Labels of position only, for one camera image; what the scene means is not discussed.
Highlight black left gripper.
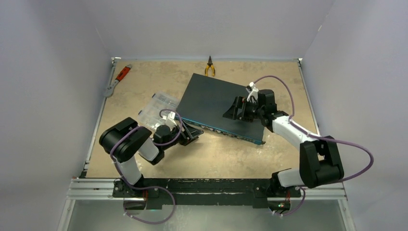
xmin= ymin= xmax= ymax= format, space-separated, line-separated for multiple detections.
xmin=162 ymin=119 xmax=203 ymax=151

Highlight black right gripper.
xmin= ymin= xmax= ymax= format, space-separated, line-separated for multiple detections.
xmin=223 ymin=96 xmax=264 ymax=123

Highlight dark grey network switch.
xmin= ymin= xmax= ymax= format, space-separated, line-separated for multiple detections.
xmin=176 ymin=73 xmax=265 ymax=145

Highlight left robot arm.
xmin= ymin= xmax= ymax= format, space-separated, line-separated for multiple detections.
xmin=99 ymin=117 xmax=204 ymax=197

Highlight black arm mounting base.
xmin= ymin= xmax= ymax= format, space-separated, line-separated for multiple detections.
xmin=113 ymin=178 xmax=301 ymax=209

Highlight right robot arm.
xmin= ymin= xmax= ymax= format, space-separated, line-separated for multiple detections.
xmin=223 ymin=90 xmax=344 ymax=196

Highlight clear plastic organizer box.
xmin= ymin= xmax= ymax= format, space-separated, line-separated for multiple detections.
xmin=137 ymin=91 xmax=179 ymax=130

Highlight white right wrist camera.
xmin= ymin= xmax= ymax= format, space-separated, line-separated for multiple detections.
xmin=246 ymin=82 xmax=259 ymax=103

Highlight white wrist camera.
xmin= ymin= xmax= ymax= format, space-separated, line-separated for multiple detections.
xmin=161 ymin=111 xmax=177 ymax=127
xmin=246 ymin=82 xmax=259 ymax=103

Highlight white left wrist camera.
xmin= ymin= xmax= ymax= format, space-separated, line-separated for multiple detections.
xmin=161 ymin=111 xmax=177 ymax=127

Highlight yellow handled pliers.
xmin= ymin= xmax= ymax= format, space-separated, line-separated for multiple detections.
xmin=204 ymin=56 xmax=216 ymax=77

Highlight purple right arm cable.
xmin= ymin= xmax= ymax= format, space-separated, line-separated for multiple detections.
xmin=253 ymin=75 xmax=374 ymax=218

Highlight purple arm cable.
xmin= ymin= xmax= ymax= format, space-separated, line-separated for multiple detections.
xmin=110 ymin=109 xmax=184 ymax=225
xmin=253 ymin=75 xmax=374 ymax=218

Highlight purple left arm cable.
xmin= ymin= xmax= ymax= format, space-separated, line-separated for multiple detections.
xmin=110 ymin=109 xmax=184 ymax=225

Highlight red handled adjustable wrench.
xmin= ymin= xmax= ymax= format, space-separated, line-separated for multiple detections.
xmin=103 ymin=64 xmax=132 ymax=98

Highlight aluminium frame rail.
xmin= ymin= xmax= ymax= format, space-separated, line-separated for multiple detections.
xmin=66 ymin=178 xmax=347 ymax=200

